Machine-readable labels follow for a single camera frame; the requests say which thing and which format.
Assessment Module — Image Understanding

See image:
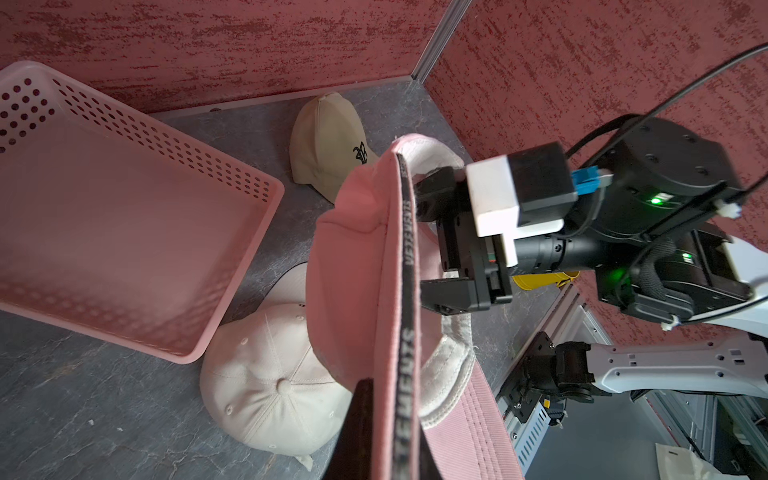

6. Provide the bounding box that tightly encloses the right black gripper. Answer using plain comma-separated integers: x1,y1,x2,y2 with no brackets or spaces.
414,115,747,315

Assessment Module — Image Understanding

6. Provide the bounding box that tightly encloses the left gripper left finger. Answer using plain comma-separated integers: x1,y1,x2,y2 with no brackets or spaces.
322,379,374,480

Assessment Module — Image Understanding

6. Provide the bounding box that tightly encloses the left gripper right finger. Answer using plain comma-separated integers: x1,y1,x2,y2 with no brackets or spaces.
418,429,442,480

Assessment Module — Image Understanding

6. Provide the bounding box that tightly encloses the white pink baseball cap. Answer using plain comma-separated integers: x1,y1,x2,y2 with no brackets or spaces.
200,264,352,470

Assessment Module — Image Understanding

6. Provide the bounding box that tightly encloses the beige baseball cap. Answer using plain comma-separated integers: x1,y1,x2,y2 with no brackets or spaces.
289,92,378,203

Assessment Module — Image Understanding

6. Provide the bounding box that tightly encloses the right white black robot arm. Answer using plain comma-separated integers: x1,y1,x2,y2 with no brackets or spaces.
415,114,767,416

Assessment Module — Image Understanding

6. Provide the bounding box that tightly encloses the yellow pencil cup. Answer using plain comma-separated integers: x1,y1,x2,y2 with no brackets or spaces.
512,271,580,291

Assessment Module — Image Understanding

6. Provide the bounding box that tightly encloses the pink plastic basket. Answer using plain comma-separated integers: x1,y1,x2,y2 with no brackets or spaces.
1,61,284,364

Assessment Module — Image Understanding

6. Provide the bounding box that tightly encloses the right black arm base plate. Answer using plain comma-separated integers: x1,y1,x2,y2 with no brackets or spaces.
499,331,599,423

